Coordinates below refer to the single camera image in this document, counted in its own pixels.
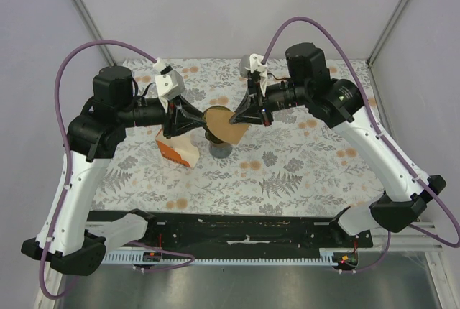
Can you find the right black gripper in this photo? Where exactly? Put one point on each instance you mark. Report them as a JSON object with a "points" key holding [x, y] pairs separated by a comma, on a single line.
{"points": [[254, 105]]}

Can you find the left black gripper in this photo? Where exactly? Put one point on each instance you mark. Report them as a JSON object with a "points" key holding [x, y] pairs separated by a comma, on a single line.
{"points": [[182, 118]]}

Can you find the dark glass dripper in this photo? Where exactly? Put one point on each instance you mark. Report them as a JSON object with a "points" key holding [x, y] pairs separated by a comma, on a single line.
{"points": [[212, 136]]}

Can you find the brown paper coffee filter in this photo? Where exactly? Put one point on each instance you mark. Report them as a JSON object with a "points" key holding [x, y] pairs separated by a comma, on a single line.
{"points": [[239, 131]]}

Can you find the orange coffee filter box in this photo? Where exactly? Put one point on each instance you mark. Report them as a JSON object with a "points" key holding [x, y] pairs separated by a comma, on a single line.
{"points": [[178, 149]]}

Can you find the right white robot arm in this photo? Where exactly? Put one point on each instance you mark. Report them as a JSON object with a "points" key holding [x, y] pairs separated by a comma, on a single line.
{"points": [[340, 105]]}

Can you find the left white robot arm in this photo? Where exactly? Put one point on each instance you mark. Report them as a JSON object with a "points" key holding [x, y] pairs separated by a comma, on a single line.
{"points": [[64, 243]]}

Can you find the floral patterned table mat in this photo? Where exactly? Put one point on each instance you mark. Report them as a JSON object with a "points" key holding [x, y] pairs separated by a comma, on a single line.
{"points": [[295, 167]]}

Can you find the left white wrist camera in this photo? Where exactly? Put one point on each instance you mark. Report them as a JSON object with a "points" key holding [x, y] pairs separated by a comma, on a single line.
{"points": [[169, 83]]}

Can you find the black mounting base plate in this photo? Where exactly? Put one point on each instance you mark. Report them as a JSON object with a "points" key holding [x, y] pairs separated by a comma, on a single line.
{"points": [[248, 237]]}

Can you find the left aluminium frame post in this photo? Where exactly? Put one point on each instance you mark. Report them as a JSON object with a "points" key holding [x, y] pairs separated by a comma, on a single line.
{"points": [[87, 19]]}

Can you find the aluminium frame post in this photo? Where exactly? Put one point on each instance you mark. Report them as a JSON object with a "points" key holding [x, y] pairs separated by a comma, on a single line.
{"points": [[389, 27], [87, 19]]}

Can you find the right aluminium frame post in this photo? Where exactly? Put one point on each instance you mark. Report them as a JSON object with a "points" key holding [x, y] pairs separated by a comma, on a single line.
{"points": [[389, 27]]}

